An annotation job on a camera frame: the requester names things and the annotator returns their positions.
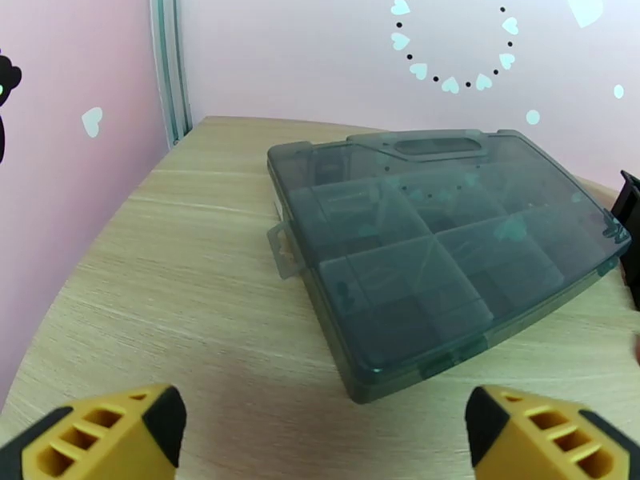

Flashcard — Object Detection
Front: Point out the black bear wall sticker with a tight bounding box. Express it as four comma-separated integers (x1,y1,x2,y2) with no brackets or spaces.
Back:
0,49,23,165

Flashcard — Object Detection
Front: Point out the aluminium frame post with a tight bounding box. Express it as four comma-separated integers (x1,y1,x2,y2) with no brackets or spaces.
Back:
150,0,194,147

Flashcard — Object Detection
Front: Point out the dark translucent organizer case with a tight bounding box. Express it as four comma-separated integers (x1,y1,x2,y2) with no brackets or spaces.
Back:
266,128,632,406

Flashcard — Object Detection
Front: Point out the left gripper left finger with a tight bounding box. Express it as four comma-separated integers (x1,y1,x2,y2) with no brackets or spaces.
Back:
0,383,187,480

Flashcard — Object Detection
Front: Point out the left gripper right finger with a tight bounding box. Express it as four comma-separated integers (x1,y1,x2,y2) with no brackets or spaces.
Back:
465,385,640,480

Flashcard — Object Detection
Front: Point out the black plastic bin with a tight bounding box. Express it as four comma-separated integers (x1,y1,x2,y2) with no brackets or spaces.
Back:
610,169,640,310

